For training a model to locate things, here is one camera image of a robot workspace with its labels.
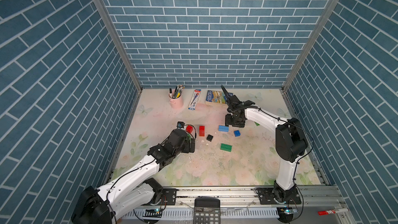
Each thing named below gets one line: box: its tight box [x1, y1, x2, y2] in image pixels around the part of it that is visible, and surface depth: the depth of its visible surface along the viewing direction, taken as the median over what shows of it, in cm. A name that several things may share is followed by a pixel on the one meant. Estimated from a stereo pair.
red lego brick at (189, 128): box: [186, 124, 194, 134], surface depth 99 cm
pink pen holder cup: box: [167, 90, 184, 110], surface depth 106 cm
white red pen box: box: [188, 89, 202, 111], surface depth 114 cm
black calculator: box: [193, 197, 221, 224], surface depth 69 cm
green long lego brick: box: [220, 143, 233, 152], surface depth 91 cm
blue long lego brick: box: [218, 124, 230, 133], surface depth 98 cm
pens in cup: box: [168, 84, 186, 99], surface depth 103 cm
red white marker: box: [317, 207, 350, 216], surface depth 71 cm
